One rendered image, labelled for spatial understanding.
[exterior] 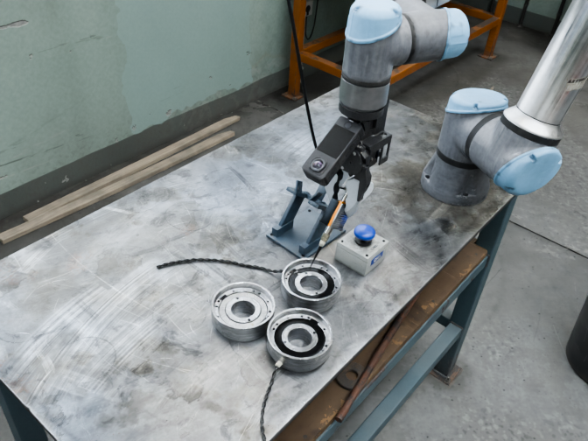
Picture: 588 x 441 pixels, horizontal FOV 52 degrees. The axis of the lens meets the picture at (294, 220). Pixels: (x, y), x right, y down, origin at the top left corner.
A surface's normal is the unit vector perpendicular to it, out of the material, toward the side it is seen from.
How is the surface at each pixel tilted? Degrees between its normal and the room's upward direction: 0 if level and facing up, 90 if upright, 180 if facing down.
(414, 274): 0
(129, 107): 90
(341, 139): 32
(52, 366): 0
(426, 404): 0
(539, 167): 98
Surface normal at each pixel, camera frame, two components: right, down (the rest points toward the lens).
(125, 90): 0.76, 0.44
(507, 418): 0.07, -0.78
